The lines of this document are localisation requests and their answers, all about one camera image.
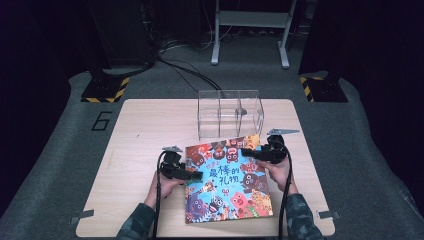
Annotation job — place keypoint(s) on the dark curtain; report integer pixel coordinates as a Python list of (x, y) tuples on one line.
[(30, 83), (376, 66)]

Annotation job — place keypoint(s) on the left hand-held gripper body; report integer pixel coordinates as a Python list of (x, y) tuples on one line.
[(171, 165)]

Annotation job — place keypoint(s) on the black striped stand base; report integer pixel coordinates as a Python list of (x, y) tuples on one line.
[(105, 90), (325, 90)]

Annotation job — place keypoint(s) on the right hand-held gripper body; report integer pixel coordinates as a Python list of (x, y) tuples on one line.
[(276, 151)]

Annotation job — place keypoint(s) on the person's left hand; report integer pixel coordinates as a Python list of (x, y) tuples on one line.
[(165, 190)]

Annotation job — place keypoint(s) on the black cabinet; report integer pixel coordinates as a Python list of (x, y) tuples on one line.
[(120, 33)]

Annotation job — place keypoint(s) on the person's right hand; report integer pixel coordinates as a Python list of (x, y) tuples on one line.
[(278, 173)]

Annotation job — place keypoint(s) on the white metal stand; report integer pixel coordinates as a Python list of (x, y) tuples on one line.
[(253, 20)]

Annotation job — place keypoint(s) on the colourful picture book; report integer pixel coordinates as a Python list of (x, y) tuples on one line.
[(230, 186)]

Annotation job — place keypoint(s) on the small dark object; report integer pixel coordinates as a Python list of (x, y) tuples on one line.
[(241, 111)]

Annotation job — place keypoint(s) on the clear acrylic divided organizer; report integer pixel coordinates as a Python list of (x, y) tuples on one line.
[(230, 115)]

